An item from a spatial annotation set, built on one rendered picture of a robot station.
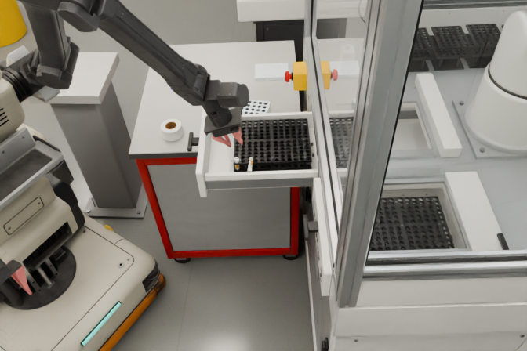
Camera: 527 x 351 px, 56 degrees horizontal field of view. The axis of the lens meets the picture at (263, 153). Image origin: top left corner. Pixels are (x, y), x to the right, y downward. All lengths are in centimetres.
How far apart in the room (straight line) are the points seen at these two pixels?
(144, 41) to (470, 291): 82
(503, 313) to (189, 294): 135
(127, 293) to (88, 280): 16
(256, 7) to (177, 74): 106
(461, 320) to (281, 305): 106
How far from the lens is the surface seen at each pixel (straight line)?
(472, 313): 121
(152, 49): 103
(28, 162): 137
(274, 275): 222
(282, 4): 211
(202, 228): 201
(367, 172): 75
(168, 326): 217
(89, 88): 201
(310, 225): 125
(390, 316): 117
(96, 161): 230
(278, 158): 140
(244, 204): 188
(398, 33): 60
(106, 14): 94
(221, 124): 127
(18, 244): 153
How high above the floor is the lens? 193
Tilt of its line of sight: 47 degrees down
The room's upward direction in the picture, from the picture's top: 3 degrees counter-clockwise
